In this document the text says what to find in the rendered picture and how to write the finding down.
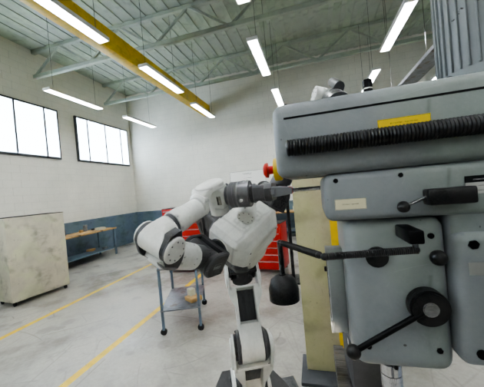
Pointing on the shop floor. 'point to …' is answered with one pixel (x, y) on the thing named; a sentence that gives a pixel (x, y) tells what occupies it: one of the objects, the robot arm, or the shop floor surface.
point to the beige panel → (315, 286)
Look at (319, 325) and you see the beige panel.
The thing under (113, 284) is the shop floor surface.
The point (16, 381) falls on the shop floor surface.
